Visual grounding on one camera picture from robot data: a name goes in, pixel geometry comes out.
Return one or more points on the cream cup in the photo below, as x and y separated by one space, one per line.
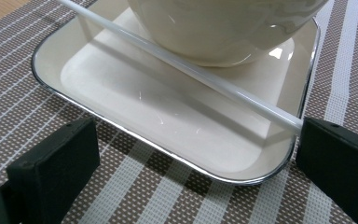
214 31

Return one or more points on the white straw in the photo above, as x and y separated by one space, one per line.
180 63

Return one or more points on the striped woven placemat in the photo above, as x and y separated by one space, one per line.
28 102

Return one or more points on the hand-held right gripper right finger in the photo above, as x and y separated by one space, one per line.
341 168

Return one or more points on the square white saucer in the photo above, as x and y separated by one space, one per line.
136 124

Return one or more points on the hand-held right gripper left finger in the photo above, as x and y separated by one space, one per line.
52 168

